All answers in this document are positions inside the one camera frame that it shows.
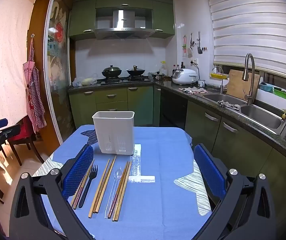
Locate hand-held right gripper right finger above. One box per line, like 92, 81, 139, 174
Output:
192, 144, 277, 240

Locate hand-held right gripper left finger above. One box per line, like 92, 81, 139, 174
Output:
9, 144, 96, 240

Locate black plastic fork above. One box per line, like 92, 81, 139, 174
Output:
78, 164, 98, 208

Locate clear plastic spoon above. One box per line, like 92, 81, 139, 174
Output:
104, 169, 123, 218

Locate white plastic utensil holder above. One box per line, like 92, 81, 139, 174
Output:
92, 111, 135, 155

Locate wooden chair with red cushion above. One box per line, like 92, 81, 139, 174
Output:
6, 116, 44, 166

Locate green base cabinets under sink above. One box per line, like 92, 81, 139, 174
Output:
184, 100, 286, 230

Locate red checkered apron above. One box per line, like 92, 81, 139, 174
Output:
23, 34, 46, 133

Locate blue tablecloth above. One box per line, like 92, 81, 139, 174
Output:
33, 125, 212, 240

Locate pink dotted curtain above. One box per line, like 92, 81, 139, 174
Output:
0, 0, 37, 140

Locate grey rag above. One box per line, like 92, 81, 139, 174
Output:
217, 100, 241, 112

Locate black built-in appliance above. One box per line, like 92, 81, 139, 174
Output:
160, 89, 188, 130

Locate steel double sink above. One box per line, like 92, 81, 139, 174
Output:
202, 93, 286, 135

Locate green base cabinets with drawers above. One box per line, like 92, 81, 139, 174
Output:
69, 85, 161, 130

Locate decorated glass sliding door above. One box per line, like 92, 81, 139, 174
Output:
44, 0, 76, 143

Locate patterned dish cloth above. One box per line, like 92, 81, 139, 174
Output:
178, 86, 207, 95

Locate plastic bag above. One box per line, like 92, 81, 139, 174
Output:
72, 74, 98, 87

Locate wooden cutting board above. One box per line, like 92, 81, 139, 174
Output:
225, 69, 261, 102

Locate small curved faucet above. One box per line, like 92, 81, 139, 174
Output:
212, 66, 225, 94

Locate white rice cooker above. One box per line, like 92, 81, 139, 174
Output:
172, 68, 198, 85

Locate tall steel faucet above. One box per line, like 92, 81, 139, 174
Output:
242, 53, 256, 106

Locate teal plastic container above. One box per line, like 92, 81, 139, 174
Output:
260, 82, 275, 93

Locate black gas stove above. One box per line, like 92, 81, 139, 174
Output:
100, 76, 151, 84

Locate black wok with lid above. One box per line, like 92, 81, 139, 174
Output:
101, 65, 122, 78

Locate green plastic container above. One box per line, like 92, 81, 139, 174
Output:
274, 87, 286, 101

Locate yellow-capped oil bottle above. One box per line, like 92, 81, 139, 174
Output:
159, 61, 168, 77

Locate white hanging spatula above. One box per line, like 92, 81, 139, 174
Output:
187, 33, 193, 58

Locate black hanging spatula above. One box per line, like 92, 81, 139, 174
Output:
197, 32, 203, 55

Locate steel range hood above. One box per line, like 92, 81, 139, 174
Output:
94, 9, 156, 40

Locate white window blind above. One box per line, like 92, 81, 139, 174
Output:
204, 0, 286, 74

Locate black wok with handle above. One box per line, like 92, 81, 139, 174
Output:
126, 65, 146, 77

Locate wide green wall cabinet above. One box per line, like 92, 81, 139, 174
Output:
96, 0, 153, 30

